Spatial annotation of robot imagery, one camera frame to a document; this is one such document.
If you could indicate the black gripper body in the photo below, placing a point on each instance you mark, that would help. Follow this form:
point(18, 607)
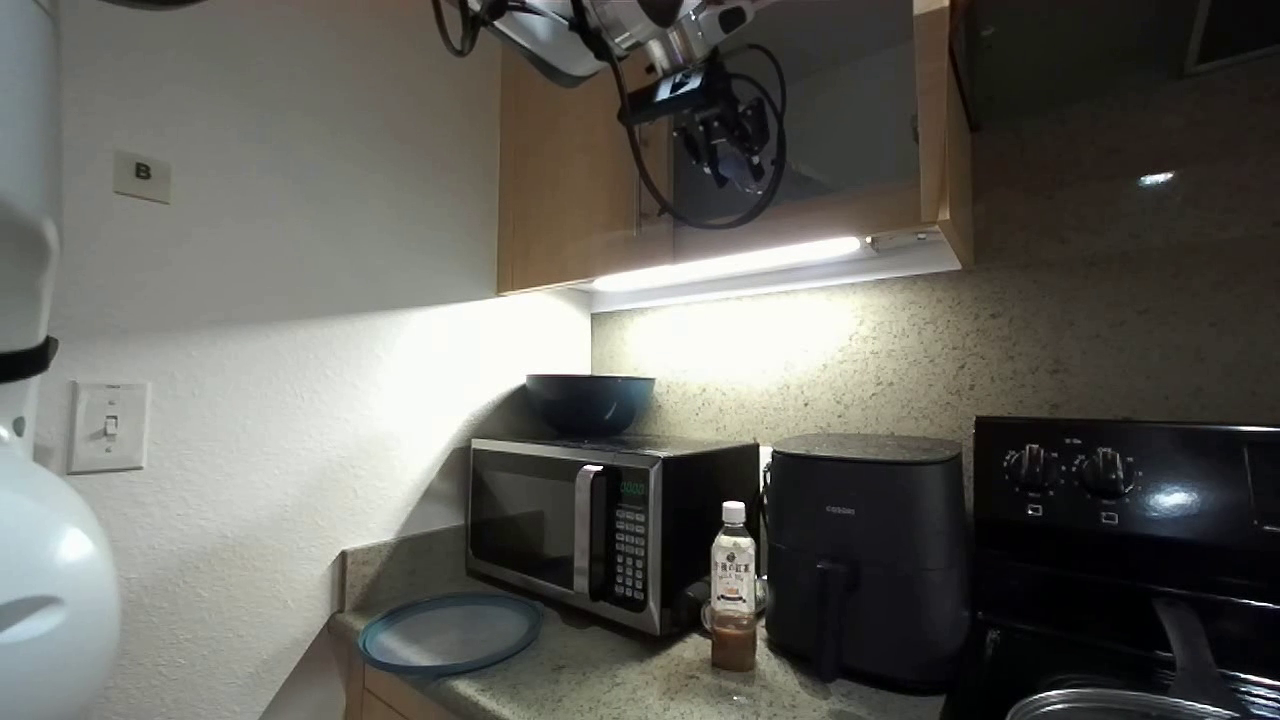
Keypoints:
point(706, 122)

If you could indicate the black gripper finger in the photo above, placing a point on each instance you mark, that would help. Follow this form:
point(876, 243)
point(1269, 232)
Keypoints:
point(756, 147)
point(715, 165)

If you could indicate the small brown sauce bottle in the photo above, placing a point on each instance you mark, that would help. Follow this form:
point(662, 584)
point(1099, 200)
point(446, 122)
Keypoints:
point(733, 601)

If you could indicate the dark blue bowl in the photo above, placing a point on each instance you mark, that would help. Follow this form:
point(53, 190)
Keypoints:
point(590, 402)

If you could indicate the dark range hood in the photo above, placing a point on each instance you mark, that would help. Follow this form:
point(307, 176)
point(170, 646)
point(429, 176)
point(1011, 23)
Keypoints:
point(1107, 53)

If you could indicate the black steel microwave oven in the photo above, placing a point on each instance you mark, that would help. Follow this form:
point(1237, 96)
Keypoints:
point(535, 521)

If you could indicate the black air fryer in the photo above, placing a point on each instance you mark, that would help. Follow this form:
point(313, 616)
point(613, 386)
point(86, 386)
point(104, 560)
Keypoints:
point(873, 560)

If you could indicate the black stove knob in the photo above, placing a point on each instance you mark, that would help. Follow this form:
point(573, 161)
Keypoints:
point(1034, 470)
point(1107, 470)

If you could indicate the blue round plate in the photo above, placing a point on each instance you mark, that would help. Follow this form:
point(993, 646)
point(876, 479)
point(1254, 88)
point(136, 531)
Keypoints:
point(446, 632)

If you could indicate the black kitchen stove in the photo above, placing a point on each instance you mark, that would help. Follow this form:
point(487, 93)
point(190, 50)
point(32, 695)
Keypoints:
point(1132, 560)

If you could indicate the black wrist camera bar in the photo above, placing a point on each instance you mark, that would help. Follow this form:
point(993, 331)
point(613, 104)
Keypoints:
point(674, 88)

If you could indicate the wooden wall cabinet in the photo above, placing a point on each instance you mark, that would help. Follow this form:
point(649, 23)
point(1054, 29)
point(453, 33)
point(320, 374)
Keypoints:
point(563, 200)

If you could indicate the small white wall plate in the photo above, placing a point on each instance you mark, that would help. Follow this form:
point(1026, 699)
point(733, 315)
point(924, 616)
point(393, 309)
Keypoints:
point(140, 176)

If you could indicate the white light switch plate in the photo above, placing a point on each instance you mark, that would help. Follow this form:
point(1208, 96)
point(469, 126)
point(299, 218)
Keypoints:
point(110, 426)

